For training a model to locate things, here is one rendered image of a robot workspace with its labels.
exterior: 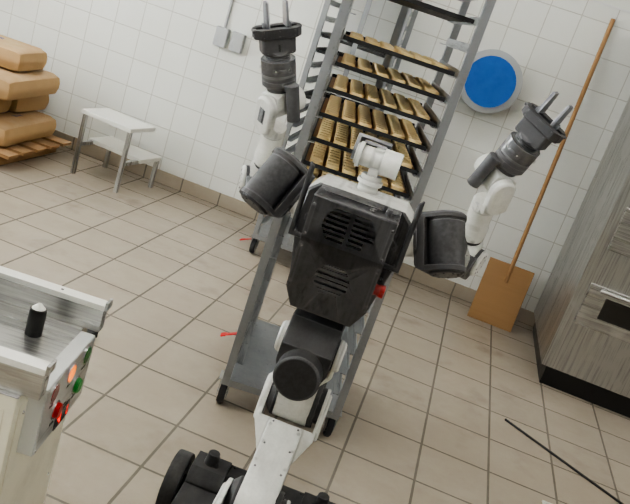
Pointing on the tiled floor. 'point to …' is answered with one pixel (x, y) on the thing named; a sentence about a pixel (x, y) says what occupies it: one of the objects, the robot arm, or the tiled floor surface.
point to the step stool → (117, 142)
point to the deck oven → (606, 277)
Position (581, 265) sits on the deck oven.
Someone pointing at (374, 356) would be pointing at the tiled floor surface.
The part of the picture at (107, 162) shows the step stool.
